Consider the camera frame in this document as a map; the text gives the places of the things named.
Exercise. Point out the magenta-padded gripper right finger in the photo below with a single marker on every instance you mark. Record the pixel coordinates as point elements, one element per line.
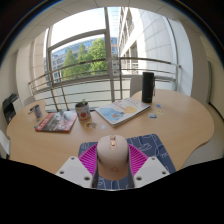
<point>151,170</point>

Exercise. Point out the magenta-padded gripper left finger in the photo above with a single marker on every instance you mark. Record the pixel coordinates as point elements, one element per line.
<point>73,171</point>

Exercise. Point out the white computer mouse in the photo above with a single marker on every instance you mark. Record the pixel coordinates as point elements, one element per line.
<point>112,156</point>

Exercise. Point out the blue patterned mouse pad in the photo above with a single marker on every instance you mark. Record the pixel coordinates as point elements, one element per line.
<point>150,145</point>

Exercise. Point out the red magazine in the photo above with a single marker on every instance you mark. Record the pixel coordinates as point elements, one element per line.
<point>55,122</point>

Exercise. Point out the white mug with apple print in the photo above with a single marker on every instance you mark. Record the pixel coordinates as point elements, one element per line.
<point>83,111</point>

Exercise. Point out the light blue picture book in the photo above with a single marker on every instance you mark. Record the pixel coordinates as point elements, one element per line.
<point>121,110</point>

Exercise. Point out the white and blue mug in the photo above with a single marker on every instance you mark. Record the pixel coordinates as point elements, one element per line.
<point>38,111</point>

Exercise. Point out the blue marker pen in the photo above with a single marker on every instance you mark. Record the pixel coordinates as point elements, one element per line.
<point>31,109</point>

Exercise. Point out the white chair with wooden legs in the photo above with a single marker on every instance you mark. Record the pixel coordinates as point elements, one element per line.
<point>4,141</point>

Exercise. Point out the black cylinder speaker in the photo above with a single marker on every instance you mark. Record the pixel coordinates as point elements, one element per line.
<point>148,87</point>

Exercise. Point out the black printer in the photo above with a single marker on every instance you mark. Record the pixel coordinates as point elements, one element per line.
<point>9,108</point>

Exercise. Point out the grey metal balcony railing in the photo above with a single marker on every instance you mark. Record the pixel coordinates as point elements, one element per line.
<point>83,64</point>

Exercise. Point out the green tree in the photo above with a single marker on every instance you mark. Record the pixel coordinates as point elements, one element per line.
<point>90,56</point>

